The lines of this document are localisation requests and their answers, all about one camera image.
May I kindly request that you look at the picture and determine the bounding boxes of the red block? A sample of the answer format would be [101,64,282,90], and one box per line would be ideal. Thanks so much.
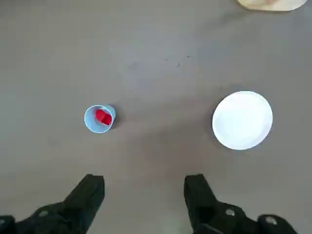
[95,109,113,125]

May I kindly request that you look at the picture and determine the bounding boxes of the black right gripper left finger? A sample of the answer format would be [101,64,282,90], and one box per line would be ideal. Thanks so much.
[0,174,105,234]

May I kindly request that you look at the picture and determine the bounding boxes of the wooden cup rack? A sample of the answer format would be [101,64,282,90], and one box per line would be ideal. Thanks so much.
[235,0,309,13]

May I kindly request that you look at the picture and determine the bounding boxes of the blue plastic cup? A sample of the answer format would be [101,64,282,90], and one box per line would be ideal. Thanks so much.
[84,104,117,134]

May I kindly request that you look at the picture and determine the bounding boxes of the pink plate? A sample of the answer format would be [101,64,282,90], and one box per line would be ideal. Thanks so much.
[211,91,273,151]

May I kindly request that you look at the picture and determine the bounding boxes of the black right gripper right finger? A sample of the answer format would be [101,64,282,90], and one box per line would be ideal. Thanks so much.
[184,174,299,234]

